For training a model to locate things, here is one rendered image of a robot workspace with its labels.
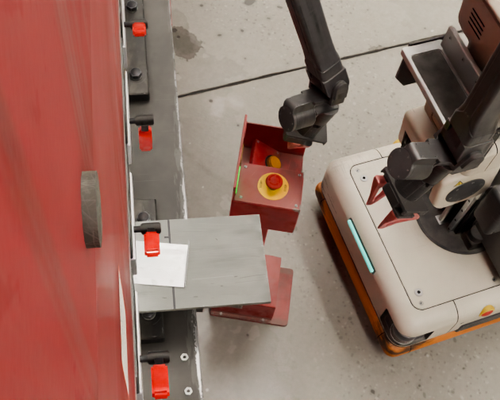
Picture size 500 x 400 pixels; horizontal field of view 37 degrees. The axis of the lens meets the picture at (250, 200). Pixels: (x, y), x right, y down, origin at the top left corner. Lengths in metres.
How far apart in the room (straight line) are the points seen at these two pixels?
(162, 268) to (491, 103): 0.64
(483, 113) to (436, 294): 1.10
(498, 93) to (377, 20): 1.99
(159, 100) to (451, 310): 1.07
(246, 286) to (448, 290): 1.02
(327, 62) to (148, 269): 0.54
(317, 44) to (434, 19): 1.79
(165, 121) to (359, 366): 1.11
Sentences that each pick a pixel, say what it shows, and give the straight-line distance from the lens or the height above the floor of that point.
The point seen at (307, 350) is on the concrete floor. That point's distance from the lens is 2.43.
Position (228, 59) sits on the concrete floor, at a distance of 2.95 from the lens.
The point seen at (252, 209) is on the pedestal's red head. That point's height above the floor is 0.75.
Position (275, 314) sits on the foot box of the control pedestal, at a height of 0.01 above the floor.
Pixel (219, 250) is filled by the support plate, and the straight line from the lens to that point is 1.42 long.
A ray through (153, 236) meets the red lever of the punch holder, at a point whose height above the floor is 1.30.
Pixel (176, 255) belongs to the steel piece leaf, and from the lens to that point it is 1.41.
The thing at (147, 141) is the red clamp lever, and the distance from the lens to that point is 1.31.
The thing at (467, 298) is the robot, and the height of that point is 0.28.
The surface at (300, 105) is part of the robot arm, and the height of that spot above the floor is 1.03.
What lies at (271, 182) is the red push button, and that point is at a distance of 1.72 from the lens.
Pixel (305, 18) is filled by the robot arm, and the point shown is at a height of 1.23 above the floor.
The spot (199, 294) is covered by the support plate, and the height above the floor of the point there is 1.00.
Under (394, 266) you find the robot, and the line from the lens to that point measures 2.29.
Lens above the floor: 2.29
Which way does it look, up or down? 61 degrees down
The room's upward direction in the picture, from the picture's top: 11 degrees clockwise
